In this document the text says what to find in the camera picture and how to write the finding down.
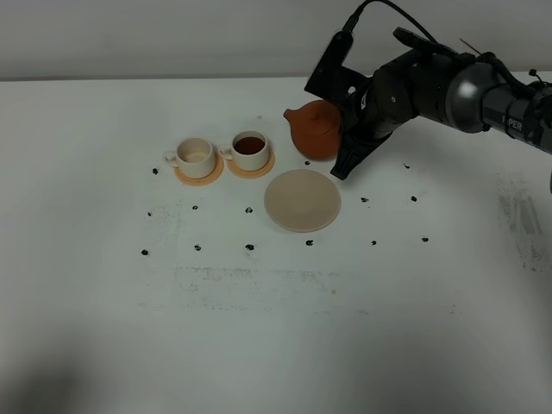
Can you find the brown clay teapot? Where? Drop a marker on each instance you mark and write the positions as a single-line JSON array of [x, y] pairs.
[[315, 129]]

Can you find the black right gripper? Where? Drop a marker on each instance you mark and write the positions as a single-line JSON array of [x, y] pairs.
[[378, 105]]

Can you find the left white teacup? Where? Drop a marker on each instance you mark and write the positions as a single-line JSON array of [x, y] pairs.
[[194, 157]]

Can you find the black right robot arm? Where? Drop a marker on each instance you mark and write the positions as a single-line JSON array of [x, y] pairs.
[[468, 93]]

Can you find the right white teacup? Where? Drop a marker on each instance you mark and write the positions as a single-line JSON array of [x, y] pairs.
[[249, 151]]

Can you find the beige round teapot plate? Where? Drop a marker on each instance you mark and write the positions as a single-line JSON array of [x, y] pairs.
[[302, 201]]

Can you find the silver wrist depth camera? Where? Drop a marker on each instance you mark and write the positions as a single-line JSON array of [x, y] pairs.
[[342, 43]]

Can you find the white teacup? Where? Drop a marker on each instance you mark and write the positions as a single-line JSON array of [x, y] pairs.
[[249, 151], [194, 157]]

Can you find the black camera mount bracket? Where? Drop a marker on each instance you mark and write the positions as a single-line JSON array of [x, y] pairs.
[[335, 84]]

